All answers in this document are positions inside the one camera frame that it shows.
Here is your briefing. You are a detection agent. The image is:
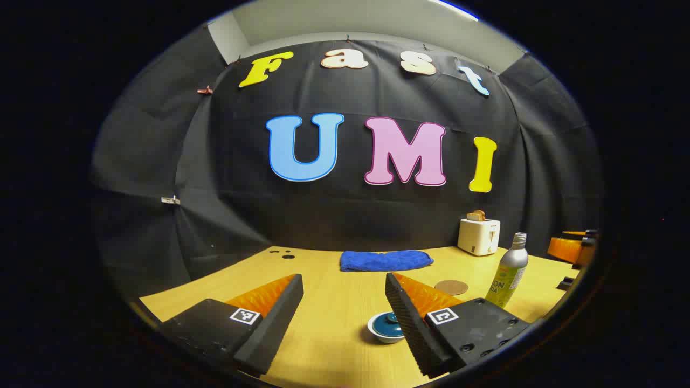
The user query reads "silver water bottle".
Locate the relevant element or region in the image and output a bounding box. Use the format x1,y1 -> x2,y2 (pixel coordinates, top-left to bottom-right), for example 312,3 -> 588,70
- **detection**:
485,232 -> 529,309

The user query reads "black backdrop cloth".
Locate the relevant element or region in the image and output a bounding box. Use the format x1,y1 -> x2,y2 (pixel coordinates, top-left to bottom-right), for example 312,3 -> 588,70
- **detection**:
89,24 -> 604,302

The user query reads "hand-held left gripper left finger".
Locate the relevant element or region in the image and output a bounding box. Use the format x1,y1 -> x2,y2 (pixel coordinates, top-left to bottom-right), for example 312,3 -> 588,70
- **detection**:
158,273 -> 305,377

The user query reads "blue teacup lid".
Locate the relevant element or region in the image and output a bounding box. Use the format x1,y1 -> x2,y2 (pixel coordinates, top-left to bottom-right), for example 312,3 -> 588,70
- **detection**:
373,312 -> 405,340

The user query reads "blue towel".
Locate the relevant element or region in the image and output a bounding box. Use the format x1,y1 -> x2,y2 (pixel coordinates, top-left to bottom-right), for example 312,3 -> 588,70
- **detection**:
339,250 -> 434,273

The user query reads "round brown coaster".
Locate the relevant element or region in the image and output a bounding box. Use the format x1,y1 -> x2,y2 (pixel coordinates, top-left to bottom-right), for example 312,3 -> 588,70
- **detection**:
434,280 -> 470,296

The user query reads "white toaster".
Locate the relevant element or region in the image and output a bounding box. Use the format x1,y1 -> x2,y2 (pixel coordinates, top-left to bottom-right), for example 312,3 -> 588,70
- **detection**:
457,218 -> 501,257

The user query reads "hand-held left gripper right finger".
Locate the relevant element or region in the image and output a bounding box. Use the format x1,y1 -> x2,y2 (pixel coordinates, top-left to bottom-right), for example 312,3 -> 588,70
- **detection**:
384,272 -> 533,378

